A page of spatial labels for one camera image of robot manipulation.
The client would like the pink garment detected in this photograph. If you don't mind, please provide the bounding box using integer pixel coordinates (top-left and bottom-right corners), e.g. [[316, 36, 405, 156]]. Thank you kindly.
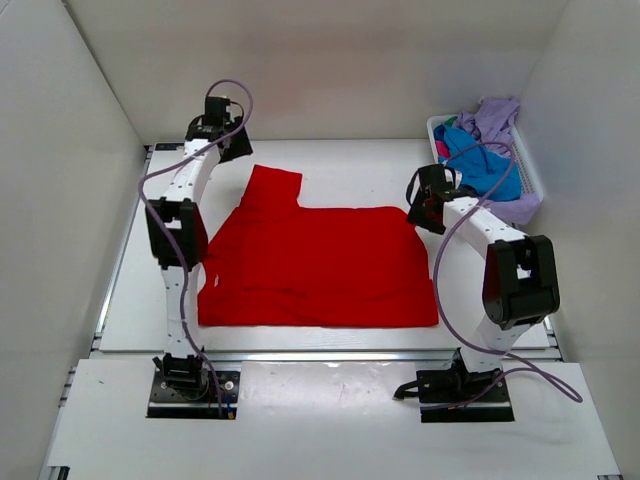
[[435, 140, 451, 161]]

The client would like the lavender t shirt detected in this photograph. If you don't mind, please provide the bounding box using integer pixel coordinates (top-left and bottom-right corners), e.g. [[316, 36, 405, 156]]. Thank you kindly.
[[452, 98, 541, 225]]

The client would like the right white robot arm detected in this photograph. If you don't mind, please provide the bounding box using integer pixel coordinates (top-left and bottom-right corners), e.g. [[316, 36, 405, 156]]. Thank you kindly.
[[406, 164, 560, 401]]

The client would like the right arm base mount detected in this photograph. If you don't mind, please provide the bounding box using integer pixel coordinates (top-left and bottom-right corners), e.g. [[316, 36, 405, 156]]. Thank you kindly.
[[393, 352, 515, 424]]

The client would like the red t shirt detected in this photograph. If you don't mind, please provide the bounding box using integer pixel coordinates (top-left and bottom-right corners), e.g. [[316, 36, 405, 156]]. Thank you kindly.
[[198, 165, 439, 329]]

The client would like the blue t shirt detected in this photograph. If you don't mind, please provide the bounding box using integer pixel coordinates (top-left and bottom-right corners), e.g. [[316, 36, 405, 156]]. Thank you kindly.
[[434, 124, 522, 202]]

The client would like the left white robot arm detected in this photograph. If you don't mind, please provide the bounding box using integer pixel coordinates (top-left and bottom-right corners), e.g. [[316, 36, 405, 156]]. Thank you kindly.
[[139, 96, 253, 358]]

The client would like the white plastic basket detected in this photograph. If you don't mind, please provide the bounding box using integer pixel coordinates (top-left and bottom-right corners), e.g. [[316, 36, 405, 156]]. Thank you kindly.
[[427, 115, 543, 203]]

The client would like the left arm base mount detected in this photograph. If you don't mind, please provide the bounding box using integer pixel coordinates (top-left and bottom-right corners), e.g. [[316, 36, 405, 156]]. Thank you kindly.
[[146, 354, 241, 420]]

